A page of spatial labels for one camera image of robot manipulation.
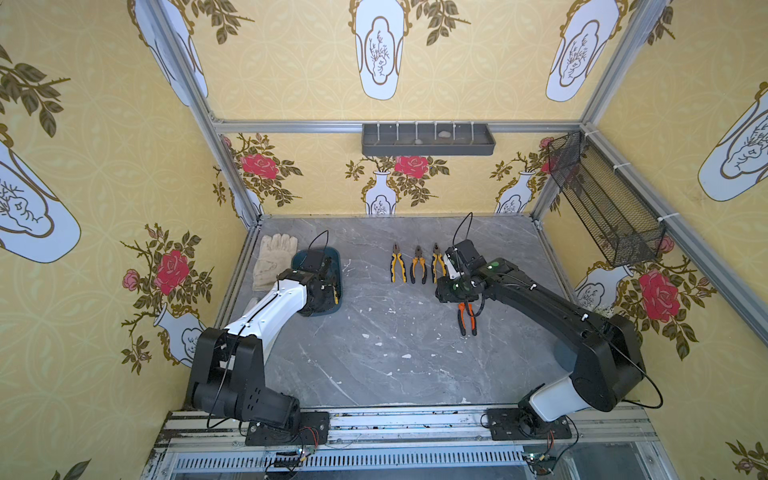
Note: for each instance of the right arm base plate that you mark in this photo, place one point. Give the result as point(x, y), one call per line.
point(522, 423)

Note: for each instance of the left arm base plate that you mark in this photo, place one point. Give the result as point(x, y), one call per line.
point(310, 428)

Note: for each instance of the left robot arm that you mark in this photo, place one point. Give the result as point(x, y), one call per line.
point(227, 376)

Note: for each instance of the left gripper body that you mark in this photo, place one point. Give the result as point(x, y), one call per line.
point(327, 288)

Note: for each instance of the aluminium front rail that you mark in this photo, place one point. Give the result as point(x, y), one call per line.
point(621, 444)

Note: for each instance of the yellow black large pliers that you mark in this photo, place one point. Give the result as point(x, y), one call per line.
point(397, 266)

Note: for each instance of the yellow long-nose pliers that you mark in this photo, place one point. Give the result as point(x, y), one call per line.
point(418, 271)

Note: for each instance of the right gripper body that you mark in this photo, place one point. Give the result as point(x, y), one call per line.
point(459, 292)

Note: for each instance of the teal plastic storage box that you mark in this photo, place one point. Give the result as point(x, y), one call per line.
point(335, 268)

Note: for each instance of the aluminium corner frame post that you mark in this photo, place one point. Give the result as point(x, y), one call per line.
point(640, 26)

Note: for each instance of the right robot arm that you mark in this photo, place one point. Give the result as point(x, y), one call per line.
point(608, 363)

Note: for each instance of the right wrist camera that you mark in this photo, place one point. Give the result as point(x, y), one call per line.
point(465, 258)

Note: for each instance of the beige work glove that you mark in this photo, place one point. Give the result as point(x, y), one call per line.
point(274, 256)

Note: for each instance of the yellow black combination pliers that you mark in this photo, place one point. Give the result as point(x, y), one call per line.
point(438, 266)

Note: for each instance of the orange black reversed pliers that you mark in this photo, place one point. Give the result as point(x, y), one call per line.
point(467, 319)

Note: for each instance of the grey wall shelf tray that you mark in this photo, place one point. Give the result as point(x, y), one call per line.
point(427, 139)

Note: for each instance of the black wire mesh basket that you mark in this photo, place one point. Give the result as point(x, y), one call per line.
point(623, 226)

